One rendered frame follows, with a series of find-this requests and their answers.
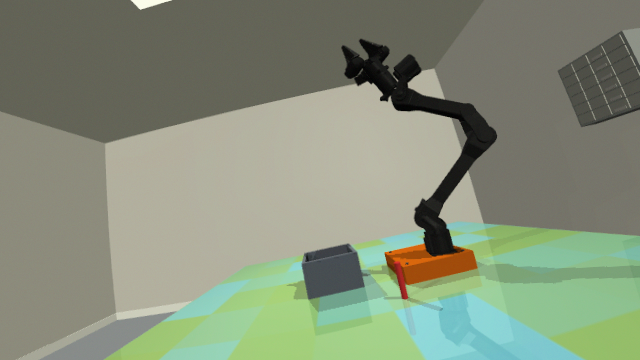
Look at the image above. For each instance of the red peg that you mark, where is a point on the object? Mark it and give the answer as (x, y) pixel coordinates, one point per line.
(401, 280)

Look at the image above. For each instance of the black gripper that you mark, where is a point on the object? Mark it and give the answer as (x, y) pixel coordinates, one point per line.
(372, 66)

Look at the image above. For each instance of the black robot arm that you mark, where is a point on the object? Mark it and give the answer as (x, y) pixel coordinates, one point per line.
(479, 135)

